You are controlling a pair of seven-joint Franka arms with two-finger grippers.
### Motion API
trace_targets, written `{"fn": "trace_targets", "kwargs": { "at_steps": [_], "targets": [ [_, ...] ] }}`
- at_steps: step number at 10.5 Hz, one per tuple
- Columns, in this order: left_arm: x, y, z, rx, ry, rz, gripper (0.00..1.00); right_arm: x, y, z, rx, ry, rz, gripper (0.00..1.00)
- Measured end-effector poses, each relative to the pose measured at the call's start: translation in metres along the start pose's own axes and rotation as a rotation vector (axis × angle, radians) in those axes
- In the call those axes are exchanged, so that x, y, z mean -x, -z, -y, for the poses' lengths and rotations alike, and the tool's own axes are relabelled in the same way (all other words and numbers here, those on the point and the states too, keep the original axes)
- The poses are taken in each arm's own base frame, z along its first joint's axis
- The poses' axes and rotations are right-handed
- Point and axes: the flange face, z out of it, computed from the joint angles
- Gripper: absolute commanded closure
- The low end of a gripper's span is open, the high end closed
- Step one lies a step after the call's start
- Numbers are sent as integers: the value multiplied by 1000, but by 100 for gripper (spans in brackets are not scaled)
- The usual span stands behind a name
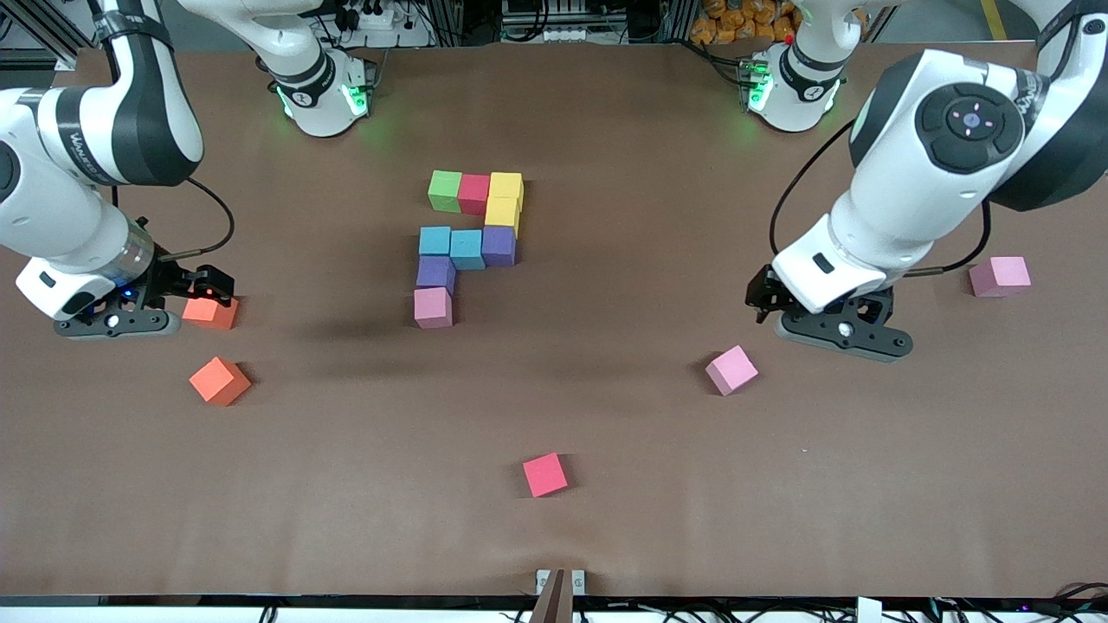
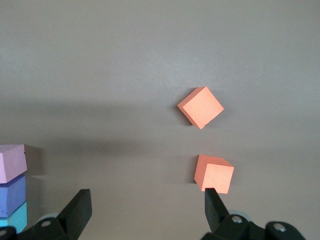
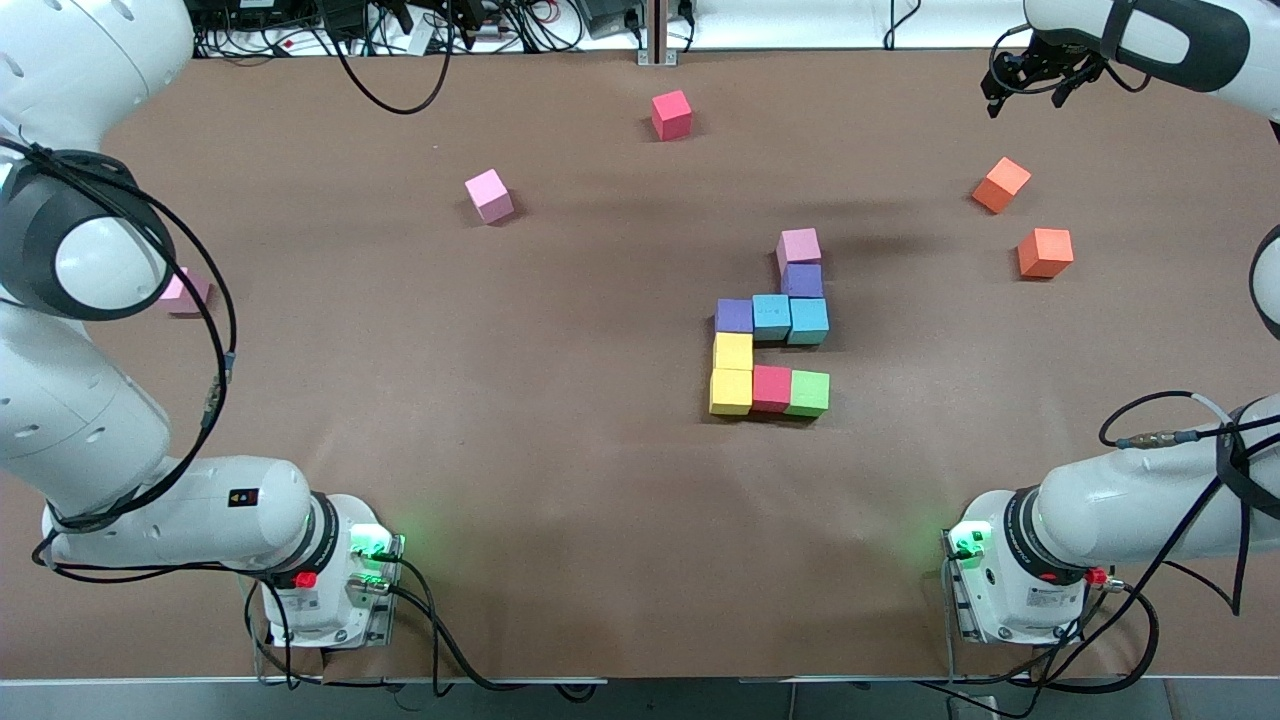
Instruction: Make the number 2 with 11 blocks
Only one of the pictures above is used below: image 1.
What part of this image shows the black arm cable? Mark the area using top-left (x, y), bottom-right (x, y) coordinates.
top-left (156, 176), bottom-right (236, 260)
top-left (769, 119), bottom-right (992, 276)

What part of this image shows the purple foam cube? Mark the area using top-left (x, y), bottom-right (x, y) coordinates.
top-left (415, 256), bottom-right (457, 295)
top-left (480, 226), bottom-right (518, 267)

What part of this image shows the green foam cube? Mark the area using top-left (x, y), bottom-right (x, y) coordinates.
top-left (428, 170), bottom-right (465, 215)

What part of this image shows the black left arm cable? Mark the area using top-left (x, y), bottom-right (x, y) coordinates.
top-left (769, 119), bottom-right (992, 276)

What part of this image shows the pink foam cube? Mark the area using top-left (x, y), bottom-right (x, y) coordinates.
top-left (705, 344), bottom-right (759, 397)
top-left (413, 287), bottom-right (454, 330)
top-left (968, 256), bottom-right (1033, 299)

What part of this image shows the brown table cover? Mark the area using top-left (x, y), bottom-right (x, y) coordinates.
top-left (0, 42), bottom-right (1108, 600)

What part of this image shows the white power strip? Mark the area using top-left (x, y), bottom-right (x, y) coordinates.
top-left (322, 0), bottom-right (434, 48)

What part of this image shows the grey electronics rack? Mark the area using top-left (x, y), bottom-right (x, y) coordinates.
top-left (500, 0), bottom-right (633, 44)

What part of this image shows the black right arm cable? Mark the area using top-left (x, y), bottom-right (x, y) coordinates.
top-left (156, 176), bottom-right (236, 260)

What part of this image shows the small metal bracket plate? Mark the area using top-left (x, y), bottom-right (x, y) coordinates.
top-left (535, 568), bottom-right (587, 598)

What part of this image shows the brown camera pole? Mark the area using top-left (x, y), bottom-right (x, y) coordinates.
top-left (528, 568), bottom-right (577, 623)

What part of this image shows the orange foam cube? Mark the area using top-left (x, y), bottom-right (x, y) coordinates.
top-left (182, 297), bottom-right (239, 331)
top-left (189, 356), bottom-right (252, 408)

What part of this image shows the orange snack bag pile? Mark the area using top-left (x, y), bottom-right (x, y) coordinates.
top-left (690, 0), bottom-right (802, 46)

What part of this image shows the red foam cube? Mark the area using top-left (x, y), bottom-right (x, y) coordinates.
top-left (522, 453), bottom-right (570, 498)
top-left (458, 174), bottom-right (493, 216)

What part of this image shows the aluminium frame post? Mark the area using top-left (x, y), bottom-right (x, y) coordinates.
top-left (0, 0), bottom-right (98, 72)

